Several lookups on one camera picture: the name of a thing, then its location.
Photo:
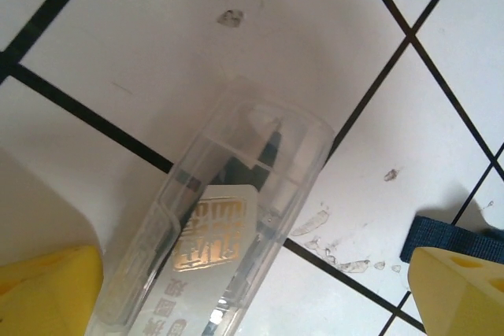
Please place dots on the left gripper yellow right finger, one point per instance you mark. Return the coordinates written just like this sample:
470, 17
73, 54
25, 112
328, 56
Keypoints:
464, 304

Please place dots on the navy blue student backpack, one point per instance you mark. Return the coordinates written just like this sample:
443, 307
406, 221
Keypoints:
441, 237

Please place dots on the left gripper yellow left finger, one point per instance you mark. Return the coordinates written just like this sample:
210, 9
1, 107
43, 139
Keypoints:
47, 300

